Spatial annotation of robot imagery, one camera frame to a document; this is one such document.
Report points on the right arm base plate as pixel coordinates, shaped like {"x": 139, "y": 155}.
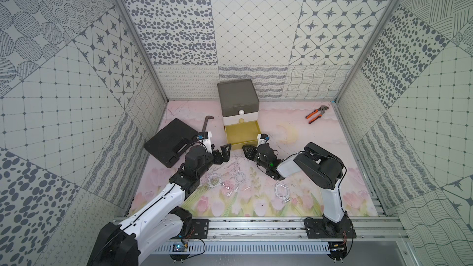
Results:
{"x": 325, "y": 228}

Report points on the orange handled pliers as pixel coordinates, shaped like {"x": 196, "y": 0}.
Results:
{"x": 316, "y": 114}

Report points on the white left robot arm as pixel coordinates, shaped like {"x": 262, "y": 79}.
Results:
{"x": 133, "y": 240}

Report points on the white earphones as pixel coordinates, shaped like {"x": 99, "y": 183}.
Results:
{"x": 215, "y": 180}
{"x": 238, "y": 181}
{"x": 282, "y": 192}

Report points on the aluminium rail frame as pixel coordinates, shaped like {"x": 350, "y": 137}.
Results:
{"x": 278, "y": 236}

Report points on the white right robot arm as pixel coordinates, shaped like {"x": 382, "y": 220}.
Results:
{"x": 323, "y": 168}

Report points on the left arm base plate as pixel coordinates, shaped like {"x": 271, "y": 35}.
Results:
{"x": 195, "y": 228}

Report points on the yellow white drawer cabinet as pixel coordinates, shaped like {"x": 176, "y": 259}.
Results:
{"x": 238, "y": 101}

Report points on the black plastic tool case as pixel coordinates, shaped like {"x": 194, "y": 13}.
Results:
{"x": 171, "y": 142}

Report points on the dark grey hex wrench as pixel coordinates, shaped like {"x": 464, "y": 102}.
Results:
{"x": 206, "y": 120}

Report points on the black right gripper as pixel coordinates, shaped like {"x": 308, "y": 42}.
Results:
{"x": 250, "y": 149}

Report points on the yellow bottom drawer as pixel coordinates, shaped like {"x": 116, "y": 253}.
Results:
{"x": 242, "y": 134}

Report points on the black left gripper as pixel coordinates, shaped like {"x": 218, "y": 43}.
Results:
{"x": 216, "y": 154}

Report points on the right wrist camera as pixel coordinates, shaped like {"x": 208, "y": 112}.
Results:
{"x": 262, "y": 139}

